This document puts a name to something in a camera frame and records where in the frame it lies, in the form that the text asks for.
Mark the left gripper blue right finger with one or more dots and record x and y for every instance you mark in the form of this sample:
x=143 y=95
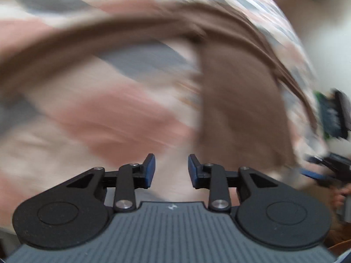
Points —
x=201 y=175

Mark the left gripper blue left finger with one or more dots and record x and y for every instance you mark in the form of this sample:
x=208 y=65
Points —
x=138 y=175

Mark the checkered pink grey quilt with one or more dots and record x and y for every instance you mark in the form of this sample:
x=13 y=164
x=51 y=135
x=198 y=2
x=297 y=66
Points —
x=117 y=106

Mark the person right hand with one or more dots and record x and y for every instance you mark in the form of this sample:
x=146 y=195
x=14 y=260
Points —
x=338 y=195

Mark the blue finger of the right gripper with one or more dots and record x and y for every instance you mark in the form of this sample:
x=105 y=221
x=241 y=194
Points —
x=310 y=174

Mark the brown long sleeve sweater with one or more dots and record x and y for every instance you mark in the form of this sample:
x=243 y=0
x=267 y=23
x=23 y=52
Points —
x=244 y=122

